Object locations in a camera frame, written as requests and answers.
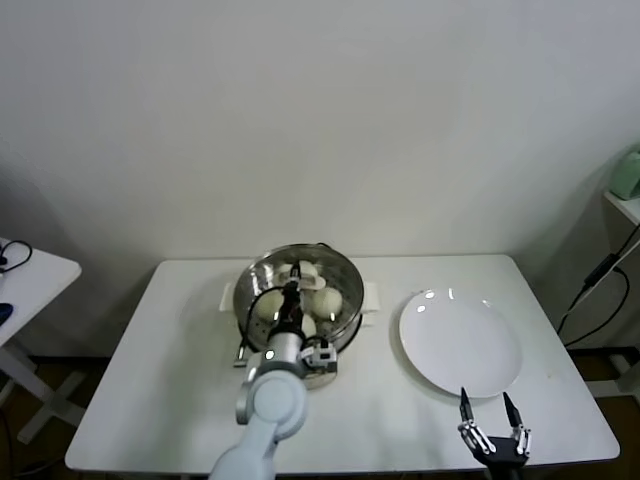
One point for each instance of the steel steamer basket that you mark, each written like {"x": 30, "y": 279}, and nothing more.
{"x": 345, "y": 280}

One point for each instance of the green box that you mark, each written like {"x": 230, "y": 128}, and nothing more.
{"x": 629, "y": 177}

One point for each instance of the blue object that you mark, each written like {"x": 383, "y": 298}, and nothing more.
{"x": 4, "y": 311}

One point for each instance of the white plate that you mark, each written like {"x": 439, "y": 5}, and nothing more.
{"x": 460, "y": 345}

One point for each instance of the glass pot lid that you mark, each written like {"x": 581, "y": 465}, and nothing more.
{"x": 320, "y": 270}

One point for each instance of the steel steamer pot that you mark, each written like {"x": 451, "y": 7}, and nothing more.
{"x": 372, "y": 295}

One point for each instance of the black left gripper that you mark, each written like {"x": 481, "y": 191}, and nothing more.
{"x": 290, "y": 312}

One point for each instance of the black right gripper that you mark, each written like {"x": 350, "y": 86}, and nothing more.
{"x": 504, "y": 447}

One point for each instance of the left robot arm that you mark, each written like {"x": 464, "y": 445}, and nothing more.
{"x": 272, "y": 395}

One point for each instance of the white steamed baozi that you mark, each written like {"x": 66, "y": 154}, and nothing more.
{"x": 267, "y": 306}
{"x": 309, "y": 326}
{"x": 307, "y": 272}
{"x": 327, "y": 302}

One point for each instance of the white side table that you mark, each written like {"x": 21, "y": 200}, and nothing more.
{"x": 35, "y": 290}

